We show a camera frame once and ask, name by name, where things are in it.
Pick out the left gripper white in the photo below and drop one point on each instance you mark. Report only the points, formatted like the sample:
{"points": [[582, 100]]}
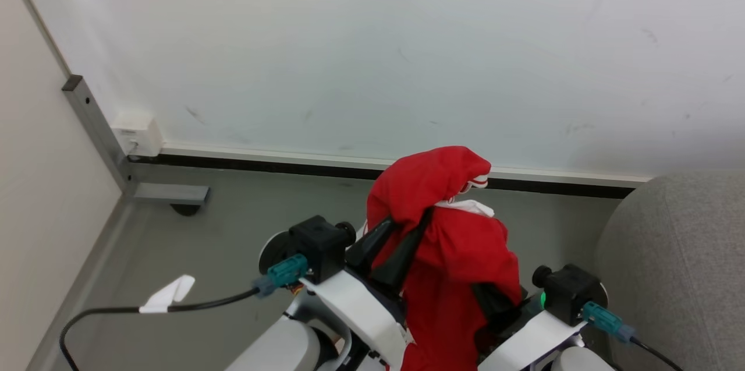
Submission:
{"points": [[361, 310]]}

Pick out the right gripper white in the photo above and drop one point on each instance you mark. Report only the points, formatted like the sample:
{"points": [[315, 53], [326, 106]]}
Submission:
{"points": [[529, 342]]}

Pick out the red garment with white trim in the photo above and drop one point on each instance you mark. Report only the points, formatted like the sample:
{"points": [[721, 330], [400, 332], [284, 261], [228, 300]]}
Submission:
{"points": [[454, 254]]}

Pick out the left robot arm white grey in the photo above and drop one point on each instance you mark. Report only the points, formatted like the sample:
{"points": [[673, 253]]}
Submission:
{"points": [[279, 347]]}

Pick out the white and black baseboard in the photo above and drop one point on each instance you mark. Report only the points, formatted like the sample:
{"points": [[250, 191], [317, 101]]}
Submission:
{"points": [[291, 161]]}

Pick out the grey fabric sofa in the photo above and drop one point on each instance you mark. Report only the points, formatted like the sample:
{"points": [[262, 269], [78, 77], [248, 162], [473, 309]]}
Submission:
{"points": [[675, 266]]}

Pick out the white tape tag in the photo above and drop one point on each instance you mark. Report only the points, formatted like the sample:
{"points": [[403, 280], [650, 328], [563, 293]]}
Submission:
{"points": [[169, 294]]}

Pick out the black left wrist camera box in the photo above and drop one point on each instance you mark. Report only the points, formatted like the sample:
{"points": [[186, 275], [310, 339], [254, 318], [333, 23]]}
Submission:
{"points": [[320, 246]]}

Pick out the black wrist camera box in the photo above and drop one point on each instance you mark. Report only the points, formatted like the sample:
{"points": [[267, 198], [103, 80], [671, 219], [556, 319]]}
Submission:
{"points": [[320, 246], [567, 292]]}

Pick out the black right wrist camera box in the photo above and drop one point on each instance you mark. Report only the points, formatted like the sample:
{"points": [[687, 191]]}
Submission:
{"points": [[567, 292]]}

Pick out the black round frame foot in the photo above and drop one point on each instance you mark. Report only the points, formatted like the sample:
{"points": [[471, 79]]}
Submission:
{"points": [[185, 209]]}

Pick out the white wall socket box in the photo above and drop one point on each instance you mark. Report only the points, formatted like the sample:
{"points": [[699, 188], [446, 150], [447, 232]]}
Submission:
{"points": [[137, 132]]}

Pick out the grey metal frame post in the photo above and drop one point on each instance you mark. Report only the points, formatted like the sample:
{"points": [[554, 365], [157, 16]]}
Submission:
{"points": [[96, 123]]}

